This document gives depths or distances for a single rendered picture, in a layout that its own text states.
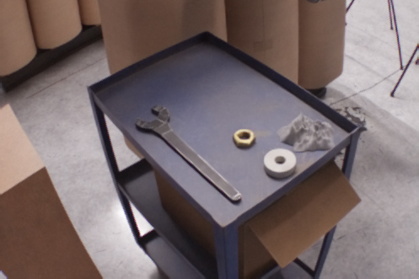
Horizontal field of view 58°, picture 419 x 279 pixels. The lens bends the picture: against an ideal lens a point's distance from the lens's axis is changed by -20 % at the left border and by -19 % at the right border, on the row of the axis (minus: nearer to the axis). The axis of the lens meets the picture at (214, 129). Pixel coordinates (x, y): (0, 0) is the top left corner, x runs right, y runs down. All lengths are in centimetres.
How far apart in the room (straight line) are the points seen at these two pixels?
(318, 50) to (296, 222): 137
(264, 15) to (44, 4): 172
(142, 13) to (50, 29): 171
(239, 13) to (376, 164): 107
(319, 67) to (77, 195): 140
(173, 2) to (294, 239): 86
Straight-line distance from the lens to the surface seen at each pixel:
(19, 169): 110
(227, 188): 97
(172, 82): 129
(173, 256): 178
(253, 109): 117
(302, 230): 103
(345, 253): 194
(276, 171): 99
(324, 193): 108
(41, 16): 310
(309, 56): 228
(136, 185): 152
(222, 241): 92
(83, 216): 216
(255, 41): 186
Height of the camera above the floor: 161
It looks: 41 degrees down
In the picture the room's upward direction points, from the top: 5 degrees counter-clockwise
